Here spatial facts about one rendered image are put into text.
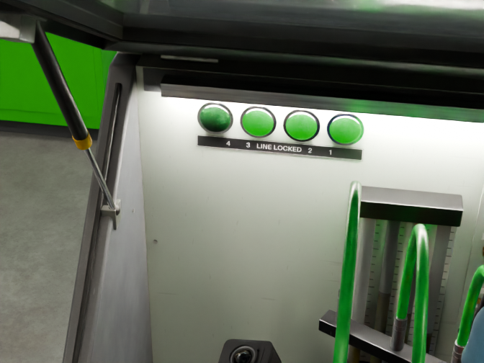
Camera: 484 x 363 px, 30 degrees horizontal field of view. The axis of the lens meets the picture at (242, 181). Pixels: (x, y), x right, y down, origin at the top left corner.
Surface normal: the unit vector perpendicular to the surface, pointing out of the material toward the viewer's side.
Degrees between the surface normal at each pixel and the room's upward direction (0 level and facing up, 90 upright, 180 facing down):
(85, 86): 90
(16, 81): 90
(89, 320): 43
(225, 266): 90
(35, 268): 0
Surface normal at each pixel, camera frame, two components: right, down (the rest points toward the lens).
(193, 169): -0.15, 0.55
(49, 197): 0.01, -0.83
